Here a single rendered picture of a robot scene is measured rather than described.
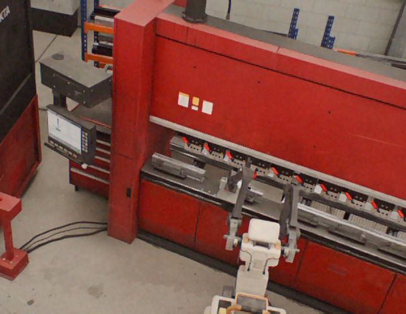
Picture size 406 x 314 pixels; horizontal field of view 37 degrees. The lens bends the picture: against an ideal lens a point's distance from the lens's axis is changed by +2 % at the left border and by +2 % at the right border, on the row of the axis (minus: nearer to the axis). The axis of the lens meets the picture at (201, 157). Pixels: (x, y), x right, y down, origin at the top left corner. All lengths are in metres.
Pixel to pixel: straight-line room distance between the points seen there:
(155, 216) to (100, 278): 0.74
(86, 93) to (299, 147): 1.68
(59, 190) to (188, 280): 1.75
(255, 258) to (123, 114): 1.61
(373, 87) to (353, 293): 1.91
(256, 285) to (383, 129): 1.47
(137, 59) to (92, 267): 2.06
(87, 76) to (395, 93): 2.17
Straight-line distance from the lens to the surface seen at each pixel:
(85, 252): 5.75
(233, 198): 4.93
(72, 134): 4.68
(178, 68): 4.69
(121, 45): 4.59
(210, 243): 5.48
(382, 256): 5.05
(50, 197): 6.30
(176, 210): 5.38
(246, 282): 4.54
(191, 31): 4.49
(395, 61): 6.58
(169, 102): 4.88
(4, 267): 5.57
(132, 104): 4.79
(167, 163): 5.26
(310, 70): 4.32
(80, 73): 4.49
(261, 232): 4.21
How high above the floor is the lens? 4.25
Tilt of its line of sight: 38 degrees down
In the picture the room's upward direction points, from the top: 9 degrees clockwise
